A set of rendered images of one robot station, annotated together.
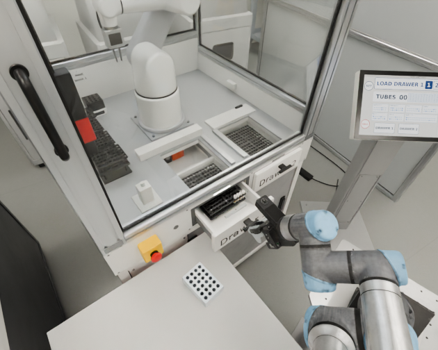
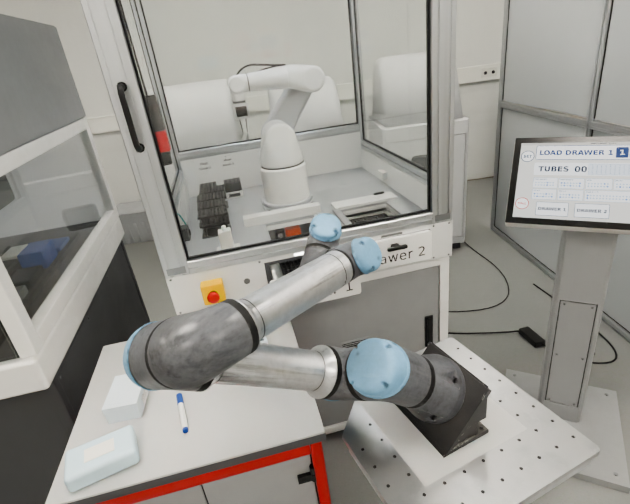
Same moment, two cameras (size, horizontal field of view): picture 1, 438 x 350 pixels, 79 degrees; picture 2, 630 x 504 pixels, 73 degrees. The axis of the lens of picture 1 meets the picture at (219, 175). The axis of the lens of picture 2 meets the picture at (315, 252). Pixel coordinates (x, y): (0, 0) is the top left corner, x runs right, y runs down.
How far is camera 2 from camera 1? 0.85 m
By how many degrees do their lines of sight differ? 31
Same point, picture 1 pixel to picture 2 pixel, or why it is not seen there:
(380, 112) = (545, 189)
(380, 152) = (579, 259)
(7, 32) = (120, 63)
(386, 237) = not seen: outside the picture
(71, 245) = not seen: hidden behind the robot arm
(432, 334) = (513, 449)
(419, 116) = (609, 193)
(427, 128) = (624, 211)
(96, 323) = not seen: hidden behind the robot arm
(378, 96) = (542, 169)
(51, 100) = (137, 108)
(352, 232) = (588, 429)
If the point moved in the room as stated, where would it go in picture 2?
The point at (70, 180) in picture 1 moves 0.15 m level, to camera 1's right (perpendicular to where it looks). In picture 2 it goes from (144, 177) to (182, 178)
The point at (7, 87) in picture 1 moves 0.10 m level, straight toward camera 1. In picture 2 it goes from (114, 95) to (108, 97)
